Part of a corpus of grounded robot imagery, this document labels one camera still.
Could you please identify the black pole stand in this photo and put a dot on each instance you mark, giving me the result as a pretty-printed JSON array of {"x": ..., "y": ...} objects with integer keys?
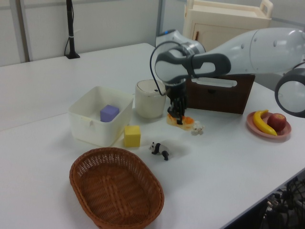
[{"x": 70, "y": 23}]

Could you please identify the pink plate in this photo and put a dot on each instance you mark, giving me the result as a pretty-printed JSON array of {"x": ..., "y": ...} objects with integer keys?
[{"x": 283, "y": 133}]

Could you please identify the yellow toy banana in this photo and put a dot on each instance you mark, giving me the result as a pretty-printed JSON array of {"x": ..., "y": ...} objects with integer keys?
[{"x": 258, "y": 121}]

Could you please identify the red toy apple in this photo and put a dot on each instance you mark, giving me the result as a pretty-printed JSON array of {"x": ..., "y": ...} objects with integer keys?
[{"x": 276, "y": 121}]

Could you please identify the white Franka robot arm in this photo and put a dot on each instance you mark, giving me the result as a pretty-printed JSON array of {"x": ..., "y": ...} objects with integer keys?
[{"x": 262, "y": 52}]

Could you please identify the brown wicker basket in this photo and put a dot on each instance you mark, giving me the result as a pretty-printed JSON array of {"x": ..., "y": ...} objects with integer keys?
[{"x": 114, "y": 190}]

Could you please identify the toy bread with orange topping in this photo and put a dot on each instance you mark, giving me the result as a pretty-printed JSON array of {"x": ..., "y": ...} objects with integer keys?
[{"x": 172, "y": 121}]

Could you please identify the purple foam cube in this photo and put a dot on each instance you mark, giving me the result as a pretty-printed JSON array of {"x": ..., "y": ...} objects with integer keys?
[{"x": 109, "y": 113}]

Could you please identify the cream wooden cabinet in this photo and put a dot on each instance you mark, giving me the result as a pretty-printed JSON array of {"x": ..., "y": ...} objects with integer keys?
[{"x": 214, "y": 23}]

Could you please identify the white plastic bin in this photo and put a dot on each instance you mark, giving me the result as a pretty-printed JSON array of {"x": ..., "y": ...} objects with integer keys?
[{"x": 85, "y": 128}]

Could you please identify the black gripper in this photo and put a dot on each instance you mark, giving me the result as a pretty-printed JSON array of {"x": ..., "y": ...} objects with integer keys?
[{"x": 177, "y": 94}]

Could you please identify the yellow foam cube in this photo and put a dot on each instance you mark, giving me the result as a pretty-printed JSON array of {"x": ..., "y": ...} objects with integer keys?
[{"x": 132, "y": 137}]

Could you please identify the panda toy figure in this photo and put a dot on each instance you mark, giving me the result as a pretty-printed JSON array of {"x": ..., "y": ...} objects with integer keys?
[{"x": 160, "y": 149}]

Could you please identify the white crumpled lump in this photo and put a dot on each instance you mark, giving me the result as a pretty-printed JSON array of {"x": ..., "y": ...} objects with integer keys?
[{"x": 197, "y": 130}]

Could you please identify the dark wood-look storage box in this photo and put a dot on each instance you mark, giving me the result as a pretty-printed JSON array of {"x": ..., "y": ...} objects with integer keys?
[{"x": 219, "y": 100}]

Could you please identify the white cup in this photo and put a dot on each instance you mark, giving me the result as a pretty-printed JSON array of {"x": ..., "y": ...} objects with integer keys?
[{"x": 147, "y": 105}]

